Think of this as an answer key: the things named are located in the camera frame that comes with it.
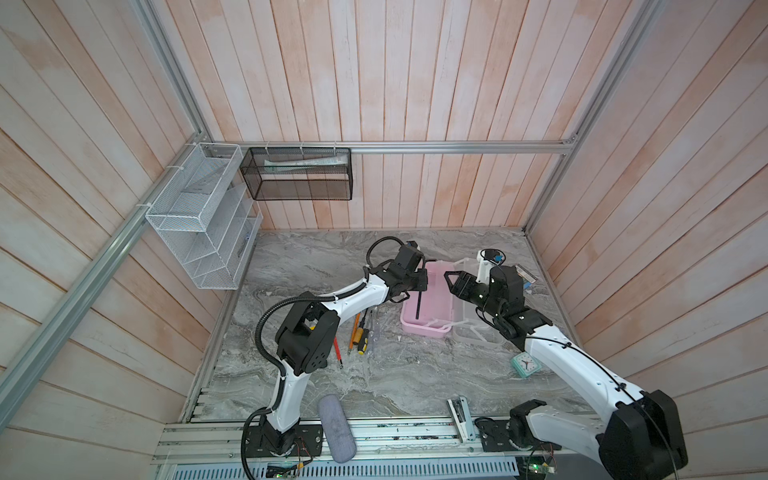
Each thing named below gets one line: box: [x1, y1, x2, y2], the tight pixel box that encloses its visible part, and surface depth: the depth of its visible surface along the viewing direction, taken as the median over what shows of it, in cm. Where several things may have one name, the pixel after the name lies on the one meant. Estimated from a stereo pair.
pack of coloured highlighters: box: [515, 263, 538, 290], surface depth 106 cm
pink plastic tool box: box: [401, 260, 454, 338], surface depth 91 cm
